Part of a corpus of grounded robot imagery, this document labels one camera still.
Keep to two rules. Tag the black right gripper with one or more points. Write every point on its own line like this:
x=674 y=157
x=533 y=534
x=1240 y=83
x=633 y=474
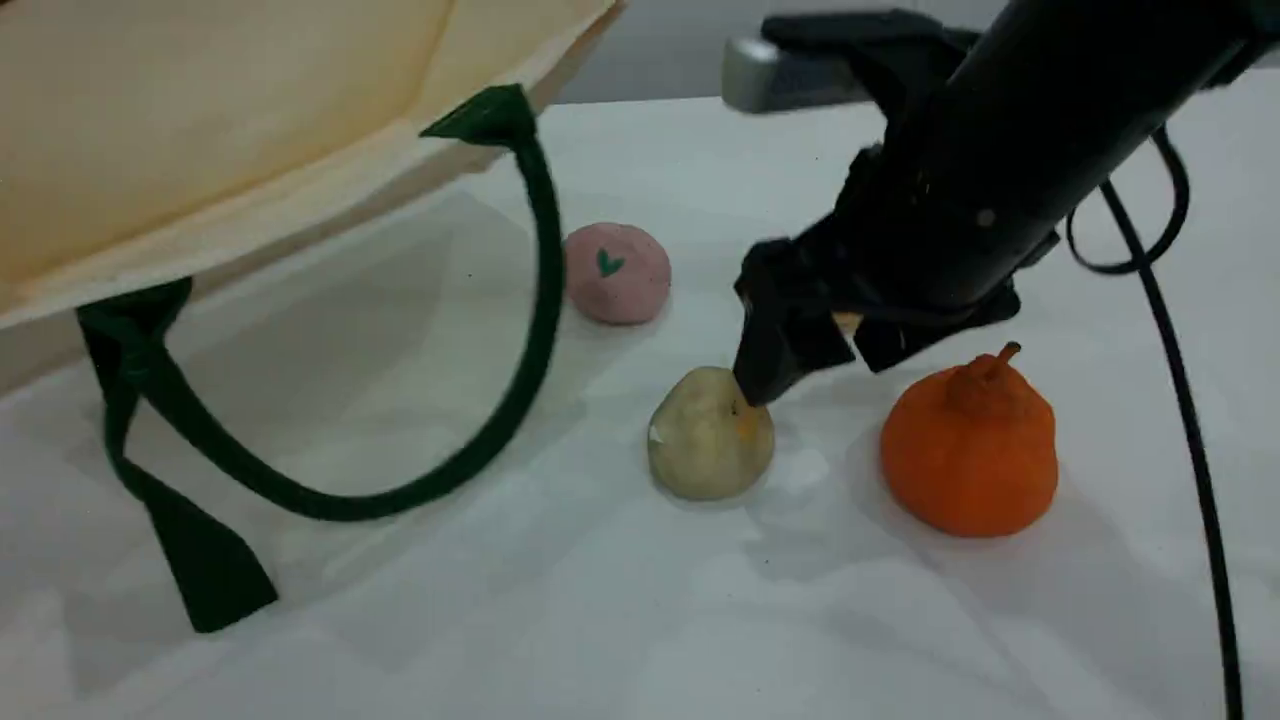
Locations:
x=900 y=250

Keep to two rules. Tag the orange tangerine toy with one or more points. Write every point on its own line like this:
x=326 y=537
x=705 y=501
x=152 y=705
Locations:
x=965 y=450

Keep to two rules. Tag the beige egg yolk pastry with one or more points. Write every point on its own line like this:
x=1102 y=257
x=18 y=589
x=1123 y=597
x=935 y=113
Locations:
x=705 y=440

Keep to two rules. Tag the pink round pastry green heart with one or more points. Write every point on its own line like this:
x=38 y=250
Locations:
x=620 y=275

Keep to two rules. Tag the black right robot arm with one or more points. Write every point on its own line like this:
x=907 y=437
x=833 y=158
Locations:
x=1050 y=120

